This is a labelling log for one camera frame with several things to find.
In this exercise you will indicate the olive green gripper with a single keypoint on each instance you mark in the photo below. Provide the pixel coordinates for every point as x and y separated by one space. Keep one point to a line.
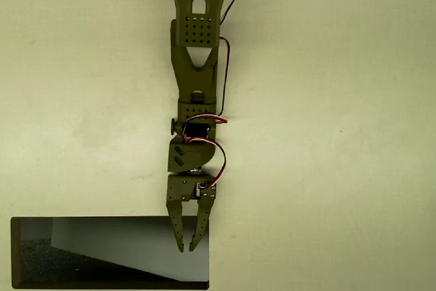
181 189

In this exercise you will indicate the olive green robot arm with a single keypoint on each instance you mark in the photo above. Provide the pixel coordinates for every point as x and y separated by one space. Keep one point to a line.
195 79

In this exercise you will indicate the rectangular bin opening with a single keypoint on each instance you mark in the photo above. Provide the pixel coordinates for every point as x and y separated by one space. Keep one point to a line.
15 253

